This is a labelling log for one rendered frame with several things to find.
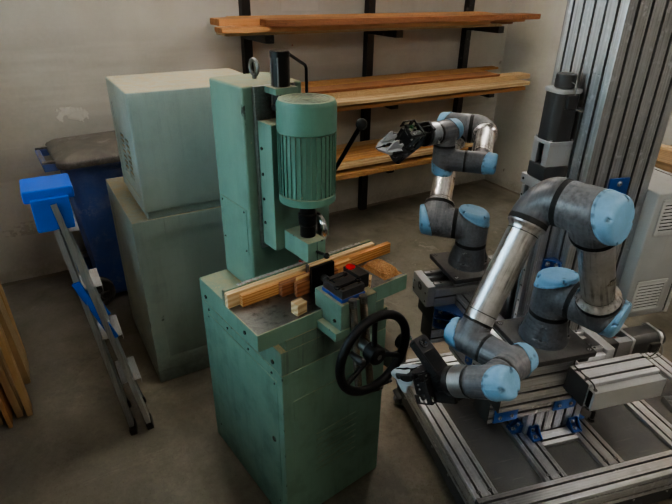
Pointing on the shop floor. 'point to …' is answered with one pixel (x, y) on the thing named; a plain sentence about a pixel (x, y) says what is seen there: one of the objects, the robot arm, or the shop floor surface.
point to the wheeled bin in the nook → (91, 200)
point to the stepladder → (84, 282)
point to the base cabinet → (291, 418)
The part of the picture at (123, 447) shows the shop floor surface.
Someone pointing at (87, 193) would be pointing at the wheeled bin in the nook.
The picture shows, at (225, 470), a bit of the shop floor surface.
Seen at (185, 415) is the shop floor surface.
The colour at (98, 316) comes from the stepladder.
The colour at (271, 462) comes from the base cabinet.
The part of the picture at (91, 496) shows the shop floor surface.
